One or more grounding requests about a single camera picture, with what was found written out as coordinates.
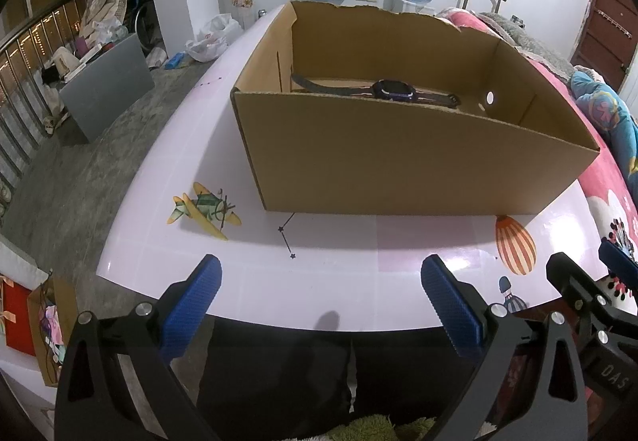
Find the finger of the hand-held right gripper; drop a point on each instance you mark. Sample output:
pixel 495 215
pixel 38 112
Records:
pixel 573 279
pixel 620 257

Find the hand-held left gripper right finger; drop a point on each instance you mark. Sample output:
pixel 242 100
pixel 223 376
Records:
pixel 451 309

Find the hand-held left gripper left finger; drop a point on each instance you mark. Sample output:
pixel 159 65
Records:
pixel 192 309

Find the brown cardboard box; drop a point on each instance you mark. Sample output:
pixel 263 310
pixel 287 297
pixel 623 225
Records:
pixel 398 162

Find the black purple smartwatch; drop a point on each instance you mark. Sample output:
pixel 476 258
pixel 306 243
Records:
pixel 394 89

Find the pink floral blanket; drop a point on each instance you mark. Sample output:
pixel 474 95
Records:
pixel 605 182

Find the brown paper bag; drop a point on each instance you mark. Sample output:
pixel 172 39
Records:
pixel 62 301

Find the green fluffy clothing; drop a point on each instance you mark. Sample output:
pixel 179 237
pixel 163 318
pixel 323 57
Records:
pixel 374 428

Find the blue floral quilt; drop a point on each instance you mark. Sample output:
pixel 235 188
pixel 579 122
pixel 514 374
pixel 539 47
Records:
pixel 605 107

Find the red board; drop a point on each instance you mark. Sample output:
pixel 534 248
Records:
pixel 17 311

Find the brown door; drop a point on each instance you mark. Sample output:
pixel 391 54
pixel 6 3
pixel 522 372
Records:
pixel 605 27

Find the grey textured blanket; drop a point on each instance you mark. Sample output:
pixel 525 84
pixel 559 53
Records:
pixel 528 42

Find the grey storage bin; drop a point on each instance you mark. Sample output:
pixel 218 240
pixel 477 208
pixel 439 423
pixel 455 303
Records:
pixel 107 87

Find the blue plastic packet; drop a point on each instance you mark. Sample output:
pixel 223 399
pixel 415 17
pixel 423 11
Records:
pixel 178 61

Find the metal railing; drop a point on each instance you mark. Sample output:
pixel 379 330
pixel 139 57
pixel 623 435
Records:
pixel 22 97

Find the white plastic bags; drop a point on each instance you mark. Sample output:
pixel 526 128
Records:
pixel 214 37

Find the white bag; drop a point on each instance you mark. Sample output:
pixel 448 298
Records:
pixel 62 62

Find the spoked wheel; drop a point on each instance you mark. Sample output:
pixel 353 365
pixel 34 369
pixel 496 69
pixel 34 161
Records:
pixel 144 17

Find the white water dispenser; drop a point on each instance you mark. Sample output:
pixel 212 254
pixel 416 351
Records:
pixel 408 6

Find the pile of pale clothes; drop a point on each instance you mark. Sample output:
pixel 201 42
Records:
pixel 112 2

